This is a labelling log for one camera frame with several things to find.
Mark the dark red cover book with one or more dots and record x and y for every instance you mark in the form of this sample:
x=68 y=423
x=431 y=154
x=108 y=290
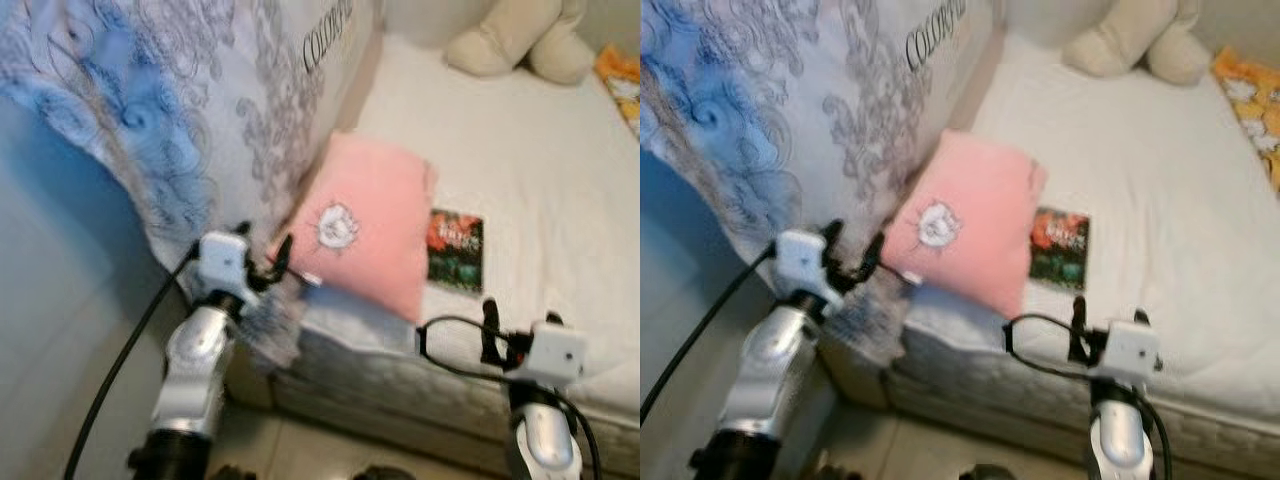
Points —
x=1060 y=250
x=455 y=250

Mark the pink pillow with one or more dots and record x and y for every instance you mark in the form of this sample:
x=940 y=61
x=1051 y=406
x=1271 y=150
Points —
x=385 y=200
x=985 y=200

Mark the white quilted mattress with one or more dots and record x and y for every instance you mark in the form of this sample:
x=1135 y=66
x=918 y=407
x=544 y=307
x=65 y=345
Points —
x=530 y=180
x=1150 y=180

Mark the white blue floral printed fabric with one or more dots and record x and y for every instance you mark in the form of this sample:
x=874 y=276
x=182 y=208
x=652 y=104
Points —
x=780 y=90
x=150 y=100

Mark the yellow cartoon egg blanket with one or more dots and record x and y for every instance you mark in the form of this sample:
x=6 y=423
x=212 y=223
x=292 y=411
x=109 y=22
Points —
x=1250 y=100
x=622 y=85

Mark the cream plush toy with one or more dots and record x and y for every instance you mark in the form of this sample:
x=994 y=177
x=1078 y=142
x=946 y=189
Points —
x=1120 y=45
x=500 y=45

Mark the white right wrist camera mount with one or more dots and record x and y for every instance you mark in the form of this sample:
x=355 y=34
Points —
x=555 y=352
x=1130 y=352

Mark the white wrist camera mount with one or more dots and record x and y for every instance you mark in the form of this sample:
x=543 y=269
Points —
x=222 y=258
x=800 y=258
x=1130 y=352
x=555 y=352

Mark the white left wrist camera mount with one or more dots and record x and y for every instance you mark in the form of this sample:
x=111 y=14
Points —
x=800 y=258
x=222 y=258

